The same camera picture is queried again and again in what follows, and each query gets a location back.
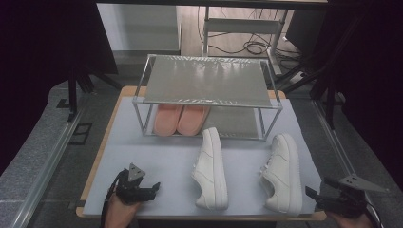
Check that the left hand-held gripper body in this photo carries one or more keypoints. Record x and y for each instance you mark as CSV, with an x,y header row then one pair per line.
x,y
131,186

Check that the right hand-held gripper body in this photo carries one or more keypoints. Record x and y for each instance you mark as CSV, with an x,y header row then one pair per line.
x,y
348,196

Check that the white sneaker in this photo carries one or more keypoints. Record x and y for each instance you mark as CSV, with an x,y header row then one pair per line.
x,y
212,171
285,177

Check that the pink foam slipper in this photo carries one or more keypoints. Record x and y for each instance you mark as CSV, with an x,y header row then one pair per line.
x,y
166,120
191,122

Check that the metal shoe rack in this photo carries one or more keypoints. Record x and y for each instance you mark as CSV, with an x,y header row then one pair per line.
x,y
206,82

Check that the person's right hand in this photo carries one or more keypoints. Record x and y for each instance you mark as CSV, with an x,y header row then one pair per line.
x,y
351,222

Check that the person's left hand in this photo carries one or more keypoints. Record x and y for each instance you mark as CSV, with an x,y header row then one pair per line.
x,y
120,212

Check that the pale grey table mat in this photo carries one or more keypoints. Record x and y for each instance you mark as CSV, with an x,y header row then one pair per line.
x,y
158,158

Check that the black metal stand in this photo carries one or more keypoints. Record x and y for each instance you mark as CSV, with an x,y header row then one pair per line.
x,y
331,104

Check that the black tripod stand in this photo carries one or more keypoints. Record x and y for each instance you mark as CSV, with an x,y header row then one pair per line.
x,y
72,95

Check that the white power strip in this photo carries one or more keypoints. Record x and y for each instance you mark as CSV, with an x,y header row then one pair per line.
x,y
296,76

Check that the white cabinet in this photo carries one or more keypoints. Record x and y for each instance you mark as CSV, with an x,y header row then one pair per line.
x,y
142,28

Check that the aluminium floor rail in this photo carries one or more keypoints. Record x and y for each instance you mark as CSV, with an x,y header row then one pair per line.
x,y
47,171
332,139

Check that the white desk frame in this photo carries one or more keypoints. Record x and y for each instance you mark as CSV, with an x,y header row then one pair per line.
x,y
240,25

